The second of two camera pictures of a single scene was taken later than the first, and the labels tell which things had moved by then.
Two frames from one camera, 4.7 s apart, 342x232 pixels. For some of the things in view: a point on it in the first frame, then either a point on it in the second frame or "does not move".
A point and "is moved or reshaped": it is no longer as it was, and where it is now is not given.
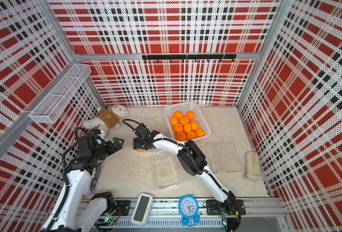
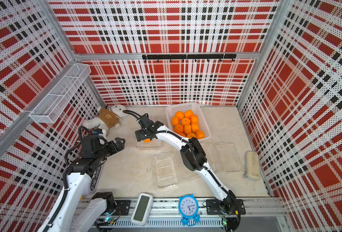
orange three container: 191,135 does not move
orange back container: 190,115 does not move
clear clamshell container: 225,157 does not move
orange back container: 180,137 is moved or reshaped
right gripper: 136,144 → 139,135
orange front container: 194,125 → 193,118
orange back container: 178,114 does not move
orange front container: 187,127 does not move
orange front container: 184,120 does not move
